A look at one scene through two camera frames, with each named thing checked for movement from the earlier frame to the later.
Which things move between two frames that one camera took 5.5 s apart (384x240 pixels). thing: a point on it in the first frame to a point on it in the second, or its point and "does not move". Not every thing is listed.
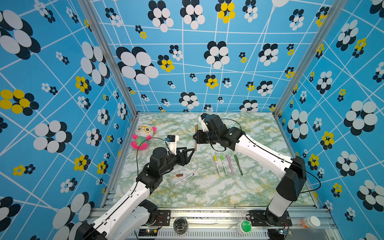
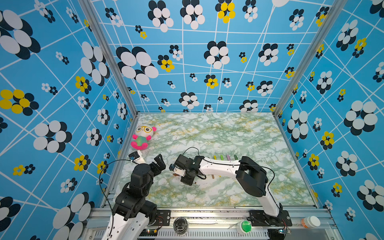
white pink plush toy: (143, 132) does not move
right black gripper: (200, 139) to (187, 182)
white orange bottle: (310, 221) does not move
